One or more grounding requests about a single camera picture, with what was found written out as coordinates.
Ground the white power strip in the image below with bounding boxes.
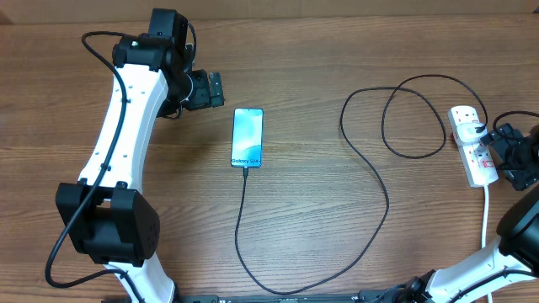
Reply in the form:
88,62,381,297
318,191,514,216
448,105,499,188

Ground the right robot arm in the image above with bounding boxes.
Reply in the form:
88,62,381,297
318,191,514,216
394,123,538,303

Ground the white power strip cord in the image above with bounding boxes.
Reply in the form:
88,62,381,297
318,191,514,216
480,184,494,303

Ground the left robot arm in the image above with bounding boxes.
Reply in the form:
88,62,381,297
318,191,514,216
56,8,225,302

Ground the Galaxy smartphone blue screen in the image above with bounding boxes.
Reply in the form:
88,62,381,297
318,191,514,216
231,108,264,167

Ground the white charger adapter plug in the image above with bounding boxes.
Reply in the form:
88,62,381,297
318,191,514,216
454,122,487,146

